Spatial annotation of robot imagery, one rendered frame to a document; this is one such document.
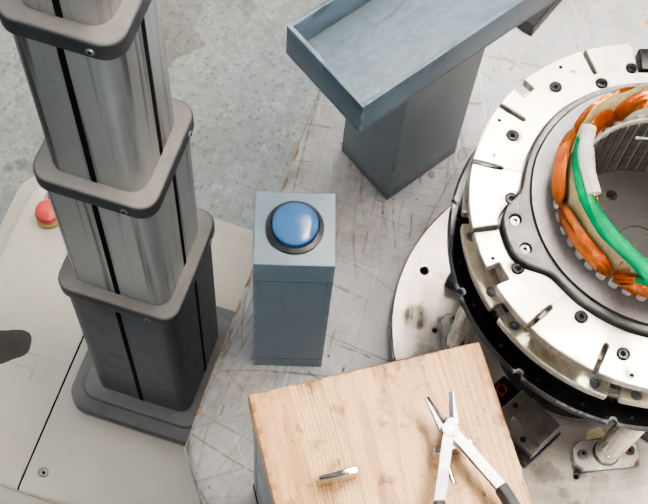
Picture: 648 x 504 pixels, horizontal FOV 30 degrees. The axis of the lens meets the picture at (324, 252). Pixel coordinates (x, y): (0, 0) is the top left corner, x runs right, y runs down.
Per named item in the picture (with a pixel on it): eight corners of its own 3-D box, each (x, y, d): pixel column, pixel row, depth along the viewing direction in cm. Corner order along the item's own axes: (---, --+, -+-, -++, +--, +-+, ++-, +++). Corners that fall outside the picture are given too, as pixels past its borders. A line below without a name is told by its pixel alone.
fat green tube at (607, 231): (667, 301, 92) (675, 291, 90) (618, 312, 91) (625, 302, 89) (601, 135, 98) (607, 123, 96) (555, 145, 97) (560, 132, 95)
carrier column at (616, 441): (619, 464, 122) (686, 398, 103) (596, 469, 121) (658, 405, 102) (611, 440, 123) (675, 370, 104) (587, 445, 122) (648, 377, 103)
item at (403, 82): (449, 63, 143) (491, -104, 117) (511, 127, 140) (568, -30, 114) (281, 176, 136) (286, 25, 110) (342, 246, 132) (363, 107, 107)
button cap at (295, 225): (318, 207, 106) (319, 201, 105) (318, 249, 104) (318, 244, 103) (272, 205, 106) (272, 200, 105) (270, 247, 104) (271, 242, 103)
